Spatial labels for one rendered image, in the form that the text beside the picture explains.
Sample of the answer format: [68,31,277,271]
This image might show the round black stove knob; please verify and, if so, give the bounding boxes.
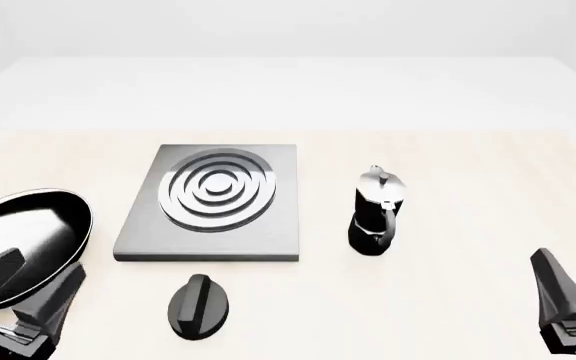
[167,273,230,342]

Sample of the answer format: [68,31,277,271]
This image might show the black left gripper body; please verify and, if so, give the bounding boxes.
[0,313,59,360]

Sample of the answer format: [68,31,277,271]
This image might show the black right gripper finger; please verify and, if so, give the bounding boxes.
[529,247,576,333]

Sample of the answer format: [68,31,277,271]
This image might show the flat black stove plate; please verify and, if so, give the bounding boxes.
[113,143,301,264]

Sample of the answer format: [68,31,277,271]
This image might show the black frying pan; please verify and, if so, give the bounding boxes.
[0,188,95,311]

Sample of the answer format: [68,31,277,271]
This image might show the black moka pot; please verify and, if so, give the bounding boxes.
[347,164,408,257]

